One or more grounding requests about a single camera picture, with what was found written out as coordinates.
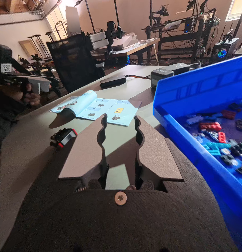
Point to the person's left forearm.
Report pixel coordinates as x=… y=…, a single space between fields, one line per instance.
x=5 y=118

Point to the person's left hand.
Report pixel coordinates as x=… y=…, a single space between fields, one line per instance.
x=34 y=100

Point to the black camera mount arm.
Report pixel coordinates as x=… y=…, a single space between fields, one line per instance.
x=111 y=33

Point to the black cube charger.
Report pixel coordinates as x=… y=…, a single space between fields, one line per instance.
x=162 y=77

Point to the computer tower with glowing fan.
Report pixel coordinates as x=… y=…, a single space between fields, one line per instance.
x=223 y=53

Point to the black mesh office chair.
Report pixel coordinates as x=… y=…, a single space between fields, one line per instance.
x=73 y=59

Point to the light blue instruction booklet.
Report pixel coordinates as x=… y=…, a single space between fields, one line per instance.
x=87 y=110

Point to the black power bank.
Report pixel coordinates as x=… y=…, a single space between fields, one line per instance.
x=113 y=81

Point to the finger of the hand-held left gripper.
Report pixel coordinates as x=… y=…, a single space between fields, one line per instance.
x=41 y=87
x=39 y=79

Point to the pile of toy bricks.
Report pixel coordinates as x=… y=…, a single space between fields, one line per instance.
x=211 y=126

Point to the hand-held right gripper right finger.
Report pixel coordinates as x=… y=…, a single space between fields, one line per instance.
x=160 y=157

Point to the window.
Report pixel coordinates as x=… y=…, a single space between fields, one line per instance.
x=237 y=9

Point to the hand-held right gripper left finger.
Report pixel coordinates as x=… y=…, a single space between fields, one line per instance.
x=83 y=155

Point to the toy brick truck model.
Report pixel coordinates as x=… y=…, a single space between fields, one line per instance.
x=64 y=136

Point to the wooden top table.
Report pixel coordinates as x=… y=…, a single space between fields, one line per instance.
x=136 y=46

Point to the blue plastic bin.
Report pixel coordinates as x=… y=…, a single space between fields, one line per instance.
x=191 y=94

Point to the black frame robot workstation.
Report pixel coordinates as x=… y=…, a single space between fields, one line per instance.
x=182 y=35

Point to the black power adapter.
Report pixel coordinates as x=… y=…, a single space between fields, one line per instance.
x=178 y=68

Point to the white flat box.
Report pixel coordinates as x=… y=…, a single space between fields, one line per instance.
x=100 y=44
x=97 y=36

